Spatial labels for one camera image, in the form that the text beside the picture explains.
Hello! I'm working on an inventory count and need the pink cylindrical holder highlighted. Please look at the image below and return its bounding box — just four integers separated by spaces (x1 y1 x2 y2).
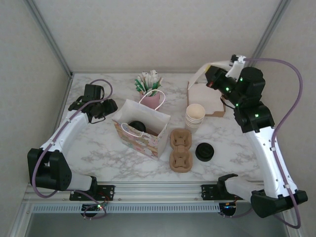
140 90 160 111

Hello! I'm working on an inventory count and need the aluminium frame post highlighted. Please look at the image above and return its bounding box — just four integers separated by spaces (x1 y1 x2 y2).
27 0 74 77
243 0 292 77

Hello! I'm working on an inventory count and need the box of white napkins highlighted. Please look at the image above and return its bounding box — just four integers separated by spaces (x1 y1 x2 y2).
187 80 227 118

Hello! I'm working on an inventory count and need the beige paper cup stack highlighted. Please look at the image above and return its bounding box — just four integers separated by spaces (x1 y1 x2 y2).
185 103 206 134

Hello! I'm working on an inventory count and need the white napkin stack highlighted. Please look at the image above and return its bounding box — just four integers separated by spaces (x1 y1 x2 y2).
189 82 224 114

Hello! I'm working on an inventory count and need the controller board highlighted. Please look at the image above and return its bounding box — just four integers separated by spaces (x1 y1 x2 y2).
81 203 103 212
221 202 237 216

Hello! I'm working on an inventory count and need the brown cardboard cup carrier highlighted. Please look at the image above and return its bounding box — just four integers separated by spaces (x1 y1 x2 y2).
169 128 193 173

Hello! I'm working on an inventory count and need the grey slotted cable duct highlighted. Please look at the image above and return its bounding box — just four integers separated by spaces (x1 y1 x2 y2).
32 202 220 213

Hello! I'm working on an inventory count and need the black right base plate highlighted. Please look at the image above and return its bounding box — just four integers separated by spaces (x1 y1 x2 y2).
201 184 245 200

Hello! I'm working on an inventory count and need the black plastic cup lid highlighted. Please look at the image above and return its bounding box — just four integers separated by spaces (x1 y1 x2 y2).
128 120 147 133

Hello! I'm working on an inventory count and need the aluminium mounting rail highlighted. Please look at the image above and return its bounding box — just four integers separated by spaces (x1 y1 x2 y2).
23 181 293 202

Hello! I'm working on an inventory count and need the green drink stopper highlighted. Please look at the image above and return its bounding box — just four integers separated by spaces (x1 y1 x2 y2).
134 78 145 93
152 80 162 96

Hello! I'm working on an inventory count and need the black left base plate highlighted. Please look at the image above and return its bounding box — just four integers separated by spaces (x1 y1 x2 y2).
69 184 116 201

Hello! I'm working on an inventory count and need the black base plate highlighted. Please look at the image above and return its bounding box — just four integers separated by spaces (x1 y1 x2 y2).
201 184 245 200
69 184 116 201

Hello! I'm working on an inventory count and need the white paper gift bag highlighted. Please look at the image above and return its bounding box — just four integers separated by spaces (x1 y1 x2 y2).
111 89 171 161

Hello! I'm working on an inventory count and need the left controller board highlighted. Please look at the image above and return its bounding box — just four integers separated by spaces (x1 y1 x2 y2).
81 203 103 212

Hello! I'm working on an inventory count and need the black cup lid stack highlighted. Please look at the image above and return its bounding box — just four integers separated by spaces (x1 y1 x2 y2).
195 142 214 162

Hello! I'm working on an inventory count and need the right controller board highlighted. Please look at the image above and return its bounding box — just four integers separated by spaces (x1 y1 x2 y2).
221 202 237 216

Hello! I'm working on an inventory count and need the white paper napkin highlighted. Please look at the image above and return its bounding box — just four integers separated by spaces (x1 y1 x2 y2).
188 60 234 84

